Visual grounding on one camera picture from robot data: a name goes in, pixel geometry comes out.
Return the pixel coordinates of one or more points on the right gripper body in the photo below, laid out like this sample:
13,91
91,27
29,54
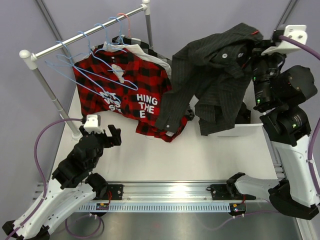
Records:
265,66

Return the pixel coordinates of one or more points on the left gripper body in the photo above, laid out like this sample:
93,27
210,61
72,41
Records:
104,141

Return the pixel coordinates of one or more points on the dark pinstriped shirt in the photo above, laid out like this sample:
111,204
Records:
216,70

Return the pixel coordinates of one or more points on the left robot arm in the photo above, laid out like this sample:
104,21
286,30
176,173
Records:
73,184

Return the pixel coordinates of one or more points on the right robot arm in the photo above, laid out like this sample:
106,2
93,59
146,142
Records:
278,95

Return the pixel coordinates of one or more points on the red black plaid shirt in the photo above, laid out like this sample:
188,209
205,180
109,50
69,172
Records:
132,88

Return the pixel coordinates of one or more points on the white shirt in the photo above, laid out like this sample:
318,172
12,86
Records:
144,54

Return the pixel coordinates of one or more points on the grey black checked shirt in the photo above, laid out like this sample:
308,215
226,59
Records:
145,47

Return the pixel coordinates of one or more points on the pink hanger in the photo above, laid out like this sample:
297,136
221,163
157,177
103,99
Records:
127,23

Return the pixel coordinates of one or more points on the white plastic basket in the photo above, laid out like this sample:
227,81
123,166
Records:
239,130

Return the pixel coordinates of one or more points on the metal clothes rack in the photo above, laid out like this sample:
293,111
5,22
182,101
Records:
30,59

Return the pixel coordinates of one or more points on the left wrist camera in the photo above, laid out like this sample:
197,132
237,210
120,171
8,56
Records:
92,124

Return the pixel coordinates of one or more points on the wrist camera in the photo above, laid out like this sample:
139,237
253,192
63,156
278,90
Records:
92,124
296,32

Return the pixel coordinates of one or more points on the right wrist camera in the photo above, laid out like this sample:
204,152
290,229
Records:
296,32

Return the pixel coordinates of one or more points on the perforated cable duct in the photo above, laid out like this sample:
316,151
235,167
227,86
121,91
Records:
144,207

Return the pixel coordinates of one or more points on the aluminium rail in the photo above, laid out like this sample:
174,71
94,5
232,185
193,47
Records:
162,191

